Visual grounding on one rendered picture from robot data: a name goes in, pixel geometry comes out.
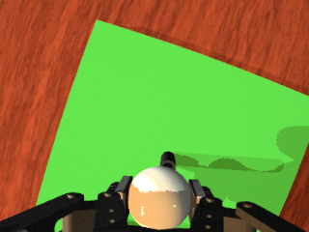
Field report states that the white ball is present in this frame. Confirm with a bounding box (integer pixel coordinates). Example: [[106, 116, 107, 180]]
[[128, 166, 191, 229]]

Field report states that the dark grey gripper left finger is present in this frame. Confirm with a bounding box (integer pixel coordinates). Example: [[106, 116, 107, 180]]
[[0, 176, 133, 232]]

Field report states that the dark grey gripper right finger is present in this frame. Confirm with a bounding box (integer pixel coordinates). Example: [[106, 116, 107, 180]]
[[187, 179, 306, 232]]

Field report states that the green rectangular mat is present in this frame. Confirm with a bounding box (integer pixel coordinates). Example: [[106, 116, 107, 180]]
[[36, 20, 309, 216]]

